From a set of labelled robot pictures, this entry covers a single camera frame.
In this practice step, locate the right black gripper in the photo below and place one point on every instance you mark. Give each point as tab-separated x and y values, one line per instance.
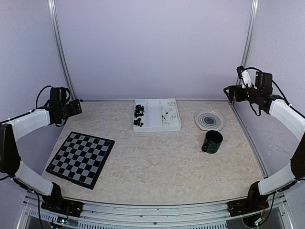
239	97

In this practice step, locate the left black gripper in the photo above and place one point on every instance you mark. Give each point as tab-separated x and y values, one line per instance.
74	111

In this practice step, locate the black and silver chessboard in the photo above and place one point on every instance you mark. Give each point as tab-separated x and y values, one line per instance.
80	159

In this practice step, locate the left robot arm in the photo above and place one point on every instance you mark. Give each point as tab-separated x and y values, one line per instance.
56	111

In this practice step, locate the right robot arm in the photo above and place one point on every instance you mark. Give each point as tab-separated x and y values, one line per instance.
276	129

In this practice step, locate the white plate with rings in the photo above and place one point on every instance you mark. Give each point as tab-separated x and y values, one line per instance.
209	120

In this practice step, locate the dark green mug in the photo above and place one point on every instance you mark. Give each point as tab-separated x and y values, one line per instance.
212	142

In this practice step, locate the white plastic divided tray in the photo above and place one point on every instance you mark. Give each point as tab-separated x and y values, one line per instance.
156	115

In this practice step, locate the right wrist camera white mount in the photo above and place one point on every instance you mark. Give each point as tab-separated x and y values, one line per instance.
244	76

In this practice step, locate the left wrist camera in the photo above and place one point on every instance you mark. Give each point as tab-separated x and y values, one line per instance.
59	94

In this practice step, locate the right aluminium frame post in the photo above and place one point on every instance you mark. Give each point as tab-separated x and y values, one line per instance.
250	32

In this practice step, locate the aluminium frame post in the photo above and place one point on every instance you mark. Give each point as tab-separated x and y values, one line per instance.
59	45
250	32

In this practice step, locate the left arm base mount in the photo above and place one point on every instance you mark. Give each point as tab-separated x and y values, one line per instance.
66	207

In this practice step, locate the left aluminium frame post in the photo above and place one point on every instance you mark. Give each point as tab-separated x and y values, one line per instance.
59	45

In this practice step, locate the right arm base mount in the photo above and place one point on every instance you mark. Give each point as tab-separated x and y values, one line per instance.
241	207

